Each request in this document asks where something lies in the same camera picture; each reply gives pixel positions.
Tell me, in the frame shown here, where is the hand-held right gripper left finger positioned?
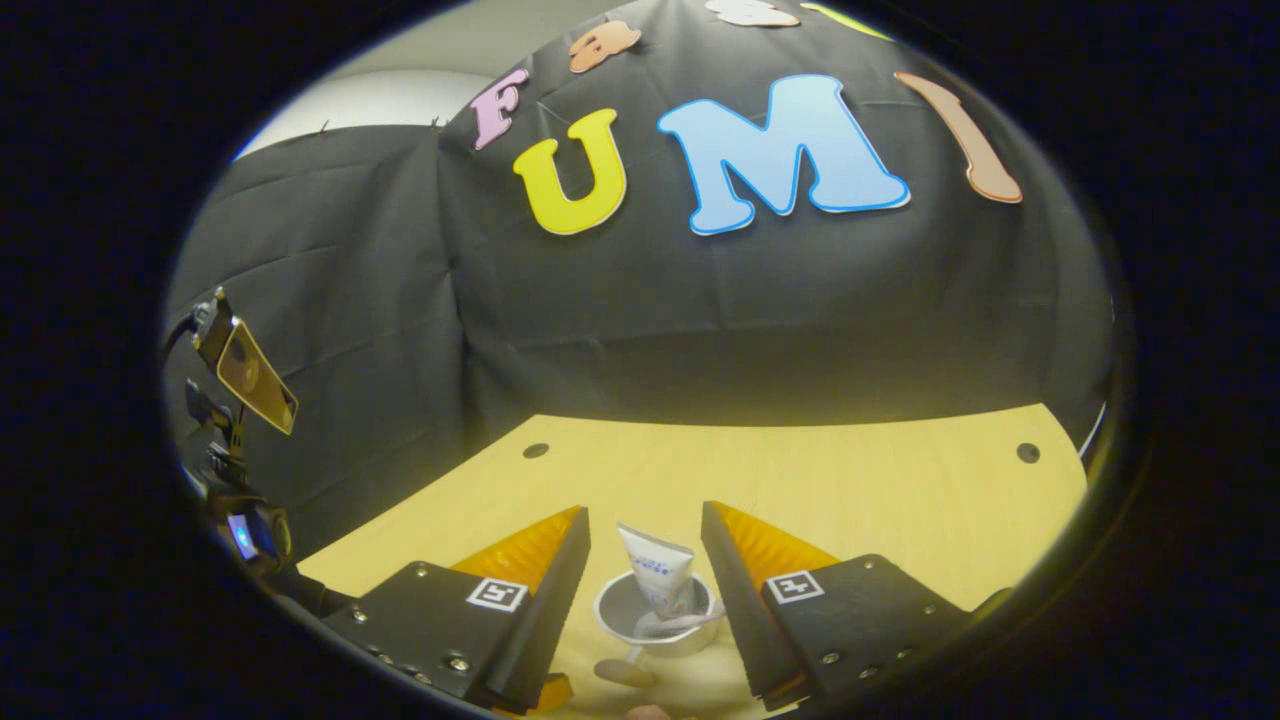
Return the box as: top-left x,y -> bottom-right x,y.
322,505 -> 592,716

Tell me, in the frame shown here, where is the white cup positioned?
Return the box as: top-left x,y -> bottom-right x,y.
592,570 -> 725,691

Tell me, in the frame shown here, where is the wooden desktop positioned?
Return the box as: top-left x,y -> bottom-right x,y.
297,403 -> 1089,720

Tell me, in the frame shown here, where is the black backdrop cloth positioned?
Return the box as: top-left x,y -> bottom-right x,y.
165,0 -> 1116,561

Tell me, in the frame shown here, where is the white toothpaste tube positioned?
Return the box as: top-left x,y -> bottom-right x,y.
617,522 -> 698,619

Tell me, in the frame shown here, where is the dark flat phone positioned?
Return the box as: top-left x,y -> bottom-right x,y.
215,315 -> 300,437

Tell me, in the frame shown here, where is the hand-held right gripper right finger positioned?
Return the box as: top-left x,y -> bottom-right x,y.
700,500 -> 973,713

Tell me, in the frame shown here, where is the white toothbrush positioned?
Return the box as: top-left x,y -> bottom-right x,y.
640,600 -> 728,641

